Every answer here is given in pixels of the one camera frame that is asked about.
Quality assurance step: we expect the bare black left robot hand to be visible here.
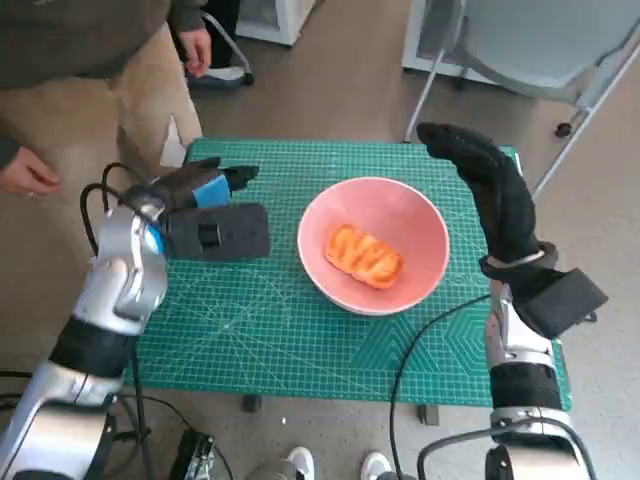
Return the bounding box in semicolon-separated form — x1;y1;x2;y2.
148;156;261;210

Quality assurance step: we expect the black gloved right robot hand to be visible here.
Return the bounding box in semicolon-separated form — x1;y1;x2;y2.
416;122;541;264

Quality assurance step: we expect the pink bowl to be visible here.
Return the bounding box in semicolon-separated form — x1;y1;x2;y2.
297;176;450;316

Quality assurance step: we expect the orange striped bread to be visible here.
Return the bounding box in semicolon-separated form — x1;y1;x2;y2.
323;223;405;290

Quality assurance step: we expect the person's hand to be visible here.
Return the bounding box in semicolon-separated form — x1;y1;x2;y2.
0;146;62;199
172;27;214;80

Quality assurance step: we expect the grey mesh chair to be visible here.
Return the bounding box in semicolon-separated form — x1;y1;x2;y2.
403;0;640;196

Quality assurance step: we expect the standing person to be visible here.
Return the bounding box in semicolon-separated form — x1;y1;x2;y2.
0;0;214;201

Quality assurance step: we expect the white mesh cabinet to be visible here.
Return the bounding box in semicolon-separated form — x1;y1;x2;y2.
234;0;324;47
402;0;496;81

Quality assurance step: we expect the green cutting mat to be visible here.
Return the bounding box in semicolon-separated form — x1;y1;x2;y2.
122;138;571;407

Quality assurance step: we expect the black metal box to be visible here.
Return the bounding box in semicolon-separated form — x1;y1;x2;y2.
167;429;217;480

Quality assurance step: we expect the white shoe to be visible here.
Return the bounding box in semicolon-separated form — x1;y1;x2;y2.
285;445;315;480
360;449;389;480

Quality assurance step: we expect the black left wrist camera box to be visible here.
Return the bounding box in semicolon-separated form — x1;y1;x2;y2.
162;202;272;261

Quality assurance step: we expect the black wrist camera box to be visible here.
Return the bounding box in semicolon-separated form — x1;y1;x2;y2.
162;202;272;261
512;268;610;340

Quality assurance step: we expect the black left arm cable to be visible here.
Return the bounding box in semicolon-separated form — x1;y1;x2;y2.
79;162;151;251

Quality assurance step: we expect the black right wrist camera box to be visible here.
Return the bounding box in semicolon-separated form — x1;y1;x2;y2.
512;268;610;340

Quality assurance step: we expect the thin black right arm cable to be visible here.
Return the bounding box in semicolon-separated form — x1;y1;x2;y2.
388;293;492;480

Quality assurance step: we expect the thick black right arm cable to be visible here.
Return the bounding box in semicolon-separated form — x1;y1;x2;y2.
417;423;501;480

